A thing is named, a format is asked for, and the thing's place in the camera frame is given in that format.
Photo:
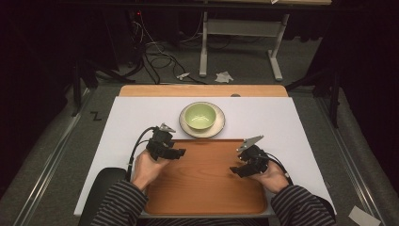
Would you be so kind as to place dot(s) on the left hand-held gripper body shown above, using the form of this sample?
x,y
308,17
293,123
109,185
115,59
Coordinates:
x,y
160,142

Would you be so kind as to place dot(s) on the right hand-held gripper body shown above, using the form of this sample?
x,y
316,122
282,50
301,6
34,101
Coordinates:
x,y
255,158

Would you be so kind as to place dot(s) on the person's right hand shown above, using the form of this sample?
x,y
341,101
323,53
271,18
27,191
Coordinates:
x,y
274,179

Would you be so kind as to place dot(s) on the person's left hand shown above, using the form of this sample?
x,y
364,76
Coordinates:
x,y
146,171

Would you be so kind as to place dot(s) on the cream round plate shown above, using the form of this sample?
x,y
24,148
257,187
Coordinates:
x,y
200,133

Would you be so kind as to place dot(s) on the brown wooden tray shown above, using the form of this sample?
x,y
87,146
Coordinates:
x,y
204,185

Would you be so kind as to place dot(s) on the green ceramic bowl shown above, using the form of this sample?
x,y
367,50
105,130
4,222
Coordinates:
x,y
200,116

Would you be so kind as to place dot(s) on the white table mat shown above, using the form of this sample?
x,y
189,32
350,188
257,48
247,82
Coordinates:
x,y
276,119

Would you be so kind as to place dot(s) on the grey round table plug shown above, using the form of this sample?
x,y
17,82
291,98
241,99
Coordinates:
x,y
235,95

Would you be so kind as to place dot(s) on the small white paper scrap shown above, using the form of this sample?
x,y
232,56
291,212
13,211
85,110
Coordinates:
x,y
183,75

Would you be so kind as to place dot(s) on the black chair armrest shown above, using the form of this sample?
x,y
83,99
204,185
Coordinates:
x,y
100,188

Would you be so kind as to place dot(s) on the crumpled white paper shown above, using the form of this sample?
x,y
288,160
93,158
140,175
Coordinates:
x,y
224,77

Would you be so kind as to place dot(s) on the black metal stand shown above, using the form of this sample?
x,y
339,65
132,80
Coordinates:
x,y
76,84
335,97

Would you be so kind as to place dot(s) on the flat white paper sheet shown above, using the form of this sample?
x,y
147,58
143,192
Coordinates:
x,y
363,216

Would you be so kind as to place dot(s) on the metal floor rail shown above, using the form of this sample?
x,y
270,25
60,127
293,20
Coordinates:
x,y
47,175
354,163

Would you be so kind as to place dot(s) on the white metal desk frame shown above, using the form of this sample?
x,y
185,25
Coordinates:
x,y
241,27

